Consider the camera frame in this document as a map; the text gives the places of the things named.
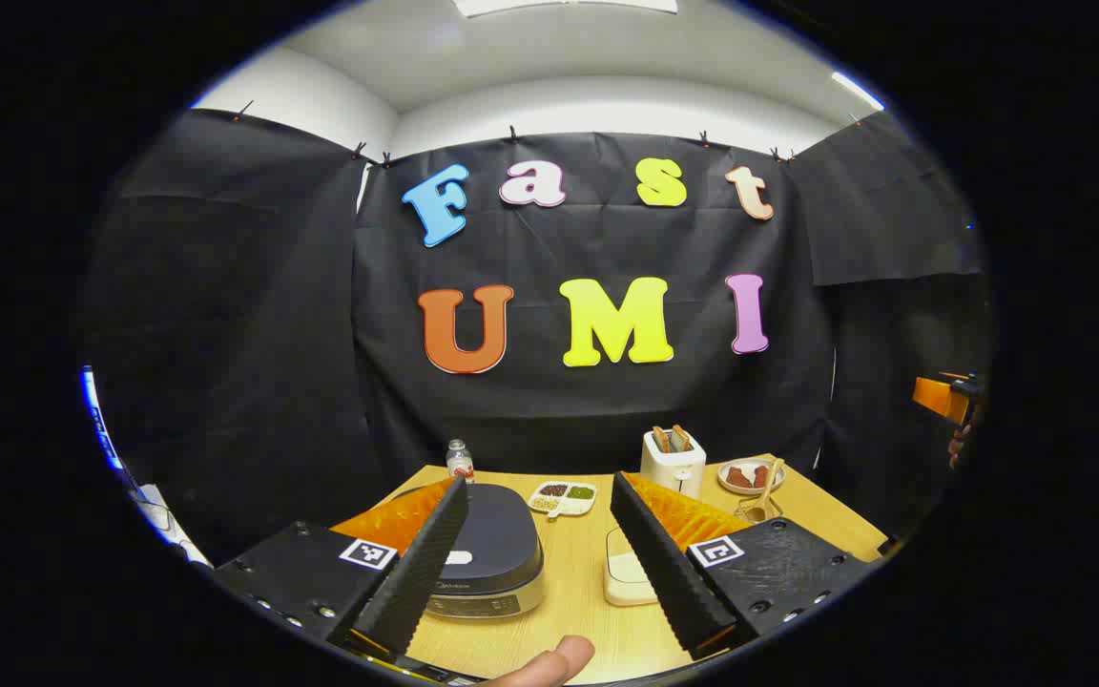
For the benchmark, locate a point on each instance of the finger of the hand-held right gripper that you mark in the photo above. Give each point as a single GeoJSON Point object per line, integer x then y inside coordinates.
{"type": "Point", "coordinates": [936, 396]}

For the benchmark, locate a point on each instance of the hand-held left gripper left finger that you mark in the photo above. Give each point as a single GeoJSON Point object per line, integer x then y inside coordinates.
{"type": "Point", "coordinates": [416, 572]}

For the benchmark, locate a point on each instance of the plate with meat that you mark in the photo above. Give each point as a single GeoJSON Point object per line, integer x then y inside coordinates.
{"type": "Point", "coordinates": [738, 477]}

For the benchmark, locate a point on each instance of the black backdrop cloth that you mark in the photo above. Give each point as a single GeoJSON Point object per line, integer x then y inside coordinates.
{"type": "Point", "coordinates": [244, 334]}

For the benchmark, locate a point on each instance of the wooden spoon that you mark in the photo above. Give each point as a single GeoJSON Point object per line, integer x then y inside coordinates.
{"type": "Point", "coordinates": [767, 487]}

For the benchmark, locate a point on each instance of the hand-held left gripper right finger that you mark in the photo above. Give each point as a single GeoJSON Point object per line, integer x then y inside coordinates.
{"type": "Point", "coordinates": [659, 572]}

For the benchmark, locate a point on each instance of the small ceiling light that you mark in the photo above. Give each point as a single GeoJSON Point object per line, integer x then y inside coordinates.
{"type": "Point", "coordinates": [857, 90]}

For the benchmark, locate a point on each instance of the white divided grain dish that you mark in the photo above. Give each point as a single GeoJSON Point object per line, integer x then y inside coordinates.
{"type": "Point", "coordinates": [564, 496]}

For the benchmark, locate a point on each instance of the small clear bottle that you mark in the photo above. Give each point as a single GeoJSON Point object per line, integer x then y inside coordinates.
{"type": "Point", "coordinates": [460, 463]}

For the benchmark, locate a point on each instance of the white side desk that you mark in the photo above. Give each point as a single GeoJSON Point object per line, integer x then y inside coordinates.
{"type": "Point", "coordinates": [160, 520]}

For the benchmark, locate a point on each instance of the white toaster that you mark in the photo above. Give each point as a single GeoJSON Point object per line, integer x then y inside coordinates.
{"type": "Point", "coordinates": [673, 468]}

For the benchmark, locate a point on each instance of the large ceiling light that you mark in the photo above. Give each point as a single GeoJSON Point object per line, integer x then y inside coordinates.
{"type": "Point", "coordinates": [564, 6]}

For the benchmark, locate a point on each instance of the clear rice container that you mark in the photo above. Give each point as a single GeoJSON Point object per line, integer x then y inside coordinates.
{"type": "Point", "coordinates": [626, 572]}

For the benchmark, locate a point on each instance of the silver black rice cooker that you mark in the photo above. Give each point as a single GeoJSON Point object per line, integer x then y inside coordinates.
{"type": "Point", "coordinates": [497, 544]}

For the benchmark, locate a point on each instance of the toast slice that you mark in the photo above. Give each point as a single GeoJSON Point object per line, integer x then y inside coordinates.
{"type": "Point", "coordinates": [661, 440]}
{"type": "Point", "coordinates": [681, 437]}

